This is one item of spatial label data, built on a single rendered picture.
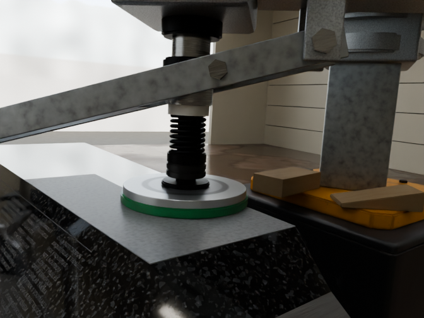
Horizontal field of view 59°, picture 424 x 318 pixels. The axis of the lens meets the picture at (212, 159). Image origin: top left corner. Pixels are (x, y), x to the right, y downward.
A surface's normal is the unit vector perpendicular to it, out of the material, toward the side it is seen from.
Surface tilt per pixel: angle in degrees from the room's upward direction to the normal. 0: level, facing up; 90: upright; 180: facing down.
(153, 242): 0
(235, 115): 90
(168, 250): 0
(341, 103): 90
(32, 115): 90
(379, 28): 90
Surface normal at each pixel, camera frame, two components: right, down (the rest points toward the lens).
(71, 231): -0.49, -0.66
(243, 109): 0.51, 0.16
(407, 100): -0.86, 0.04
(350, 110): -0.39, 0.12
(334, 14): -0.15, 0.15
